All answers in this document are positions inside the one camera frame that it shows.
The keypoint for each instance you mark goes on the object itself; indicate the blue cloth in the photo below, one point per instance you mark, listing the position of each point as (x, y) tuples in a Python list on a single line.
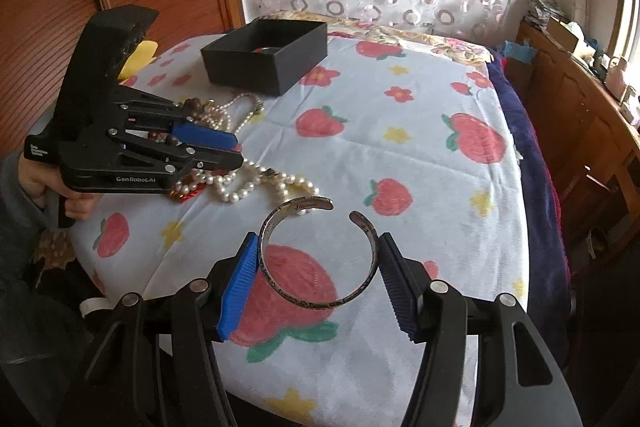
[(517, 51)]

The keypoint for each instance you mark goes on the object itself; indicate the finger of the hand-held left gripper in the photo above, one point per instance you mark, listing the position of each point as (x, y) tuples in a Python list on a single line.
[(220, 161), (207, 137)]

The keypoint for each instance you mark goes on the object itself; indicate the person's left forearm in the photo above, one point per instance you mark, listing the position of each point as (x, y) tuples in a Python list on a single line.
[(20, 237)]

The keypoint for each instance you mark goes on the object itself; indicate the person's left hand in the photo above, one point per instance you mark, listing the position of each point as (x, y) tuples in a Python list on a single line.
[(42, 187)]

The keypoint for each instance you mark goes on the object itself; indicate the wooden cabinet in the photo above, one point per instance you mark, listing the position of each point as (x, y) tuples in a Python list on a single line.
[(575, 117)]

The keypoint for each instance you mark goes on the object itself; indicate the purple blanket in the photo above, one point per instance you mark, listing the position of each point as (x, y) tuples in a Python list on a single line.
[(530, 187)]

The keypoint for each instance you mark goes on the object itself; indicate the black jewelry box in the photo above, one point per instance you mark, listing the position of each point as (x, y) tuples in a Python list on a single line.
[(250, 72)]

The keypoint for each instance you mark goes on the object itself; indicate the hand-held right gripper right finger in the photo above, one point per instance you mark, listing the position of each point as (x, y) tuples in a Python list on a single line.
[(400, 294)]

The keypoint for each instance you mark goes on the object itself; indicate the stack of patterned packets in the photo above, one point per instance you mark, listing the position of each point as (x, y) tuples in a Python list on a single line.
[(542, 7)]

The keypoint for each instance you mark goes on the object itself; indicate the cardboard box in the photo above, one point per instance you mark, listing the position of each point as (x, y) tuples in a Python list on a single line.
[(562, 34)]

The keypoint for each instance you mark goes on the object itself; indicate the strawberry print cloth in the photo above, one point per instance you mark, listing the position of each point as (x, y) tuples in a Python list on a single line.
[(400, 187)]

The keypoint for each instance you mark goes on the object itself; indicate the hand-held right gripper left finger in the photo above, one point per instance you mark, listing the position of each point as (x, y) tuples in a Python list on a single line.
[(239, 292)]

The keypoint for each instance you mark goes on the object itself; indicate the yellow object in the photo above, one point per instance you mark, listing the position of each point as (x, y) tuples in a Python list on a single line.
[(140, 57)]

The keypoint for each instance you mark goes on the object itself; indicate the red item in box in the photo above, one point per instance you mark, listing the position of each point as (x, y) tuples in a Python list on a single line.
[(264, 50)]

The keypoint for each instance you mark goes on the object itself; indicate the floral bed sheet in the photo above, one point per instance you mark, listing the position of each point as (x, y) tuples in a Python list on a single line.
[(440, 44)]

